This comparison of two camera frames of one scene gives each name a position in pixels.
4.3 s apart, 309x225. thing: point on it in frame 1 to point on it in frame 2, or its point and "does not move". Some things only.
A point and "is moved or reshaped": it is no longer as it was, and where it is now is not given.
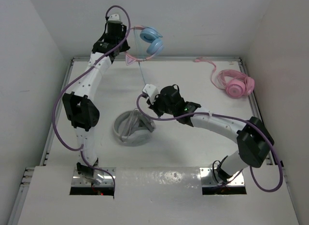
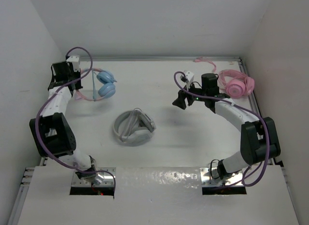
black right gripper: x=153 y=106 to x=180 y=100
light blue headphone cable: x=137 y=49 is moved or reshaped
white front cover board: x=158 y=196 does not move
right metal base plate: x=211 y=177 does not move
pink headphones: x=237 y=84 does not move
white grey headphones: x=133 y=128 does not move
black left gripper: x=123 y=47 to x=71 y=70
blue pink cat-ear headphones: x=155 y=47 to x=106 y=87
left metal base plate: x=78 y=179 does not move
